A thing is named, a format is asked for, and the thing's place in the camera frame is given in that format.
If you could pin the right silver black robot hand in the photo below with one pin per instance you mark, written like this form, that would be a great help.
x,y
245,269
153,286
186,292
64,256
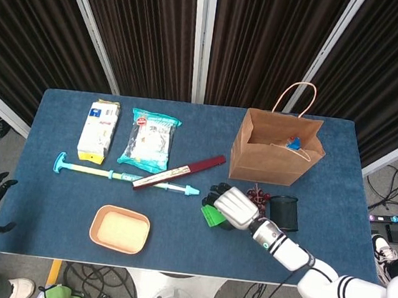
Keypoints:
x,y
237,207

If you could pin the dark red grape bunch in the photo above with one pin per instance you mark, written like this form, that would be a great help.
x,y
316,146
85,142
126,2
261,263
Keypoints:
x,y
256,195

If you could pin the green plastic block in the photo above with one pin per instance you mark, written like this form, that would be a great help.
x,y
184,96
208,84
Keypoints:
x,y
211,215

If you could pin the black mesh pen holder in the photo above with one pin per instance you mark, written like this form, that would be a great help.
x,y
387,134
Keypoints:
x,y
285,213

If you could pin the blue red bread packet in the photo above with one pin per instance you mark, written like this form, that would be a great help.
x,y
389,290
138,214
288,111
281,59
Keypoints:
x,y
295,143

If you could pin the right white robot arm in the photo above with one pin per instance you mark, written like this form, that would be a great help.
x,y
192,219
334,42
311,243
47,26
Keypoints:
x,y
291,254

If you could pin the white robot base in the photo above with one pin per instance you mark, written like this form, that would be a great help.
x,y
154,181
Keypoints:
x,y
175,297

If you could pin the brown paper bag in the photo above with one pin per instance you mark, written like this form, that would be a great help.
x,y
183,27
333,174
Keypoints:
x,y
261,167

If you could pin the green cloth bag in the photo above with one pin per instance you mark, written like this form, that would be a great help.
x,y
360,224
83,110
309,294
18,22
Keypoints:
x,y
60,296

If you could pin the blue fabric table cover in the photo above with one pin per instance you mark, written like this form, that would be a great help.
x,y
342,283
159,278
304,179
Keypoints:
x,y
182,233

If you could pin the dark red long box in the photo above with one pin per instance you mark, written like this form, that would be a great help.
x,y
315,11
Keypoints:
x,y
182,171

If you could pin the white sneaker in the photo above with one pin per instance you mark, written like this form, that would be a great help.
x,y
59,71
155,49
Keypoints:
x,y
384,254
23,289

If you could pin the teal clear snack packet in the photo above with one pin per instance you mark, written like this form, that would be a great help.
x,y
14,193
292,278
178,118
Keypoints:
x,y
149,143

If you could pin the teal green toy pump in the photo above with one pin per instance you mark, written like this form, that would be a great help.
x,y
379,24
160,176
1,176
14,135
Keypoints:
x,y
85,170

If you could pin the white yellow paper package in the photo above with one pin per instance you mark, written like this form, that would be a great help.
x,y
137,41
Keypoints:
x,y
98,134

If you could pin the dark brown pleated curtain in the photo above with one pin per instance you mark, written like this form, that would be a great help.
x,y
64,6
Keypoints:
x,y
262,37
395,70
150,35
25,28

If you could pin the white partition frame rail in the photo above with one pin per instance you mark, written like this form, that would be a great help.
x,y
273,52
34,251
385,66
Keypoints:
x,y
2,110
396,157

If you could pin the white table frame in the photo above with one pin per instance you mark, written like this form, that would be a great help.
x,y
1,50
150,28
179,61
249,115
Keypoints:
x,y
99,264

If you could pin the white partition frame post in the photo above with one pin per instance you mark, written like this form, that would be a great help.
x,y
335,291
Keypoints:
x,y
93,34
200,48
325,53

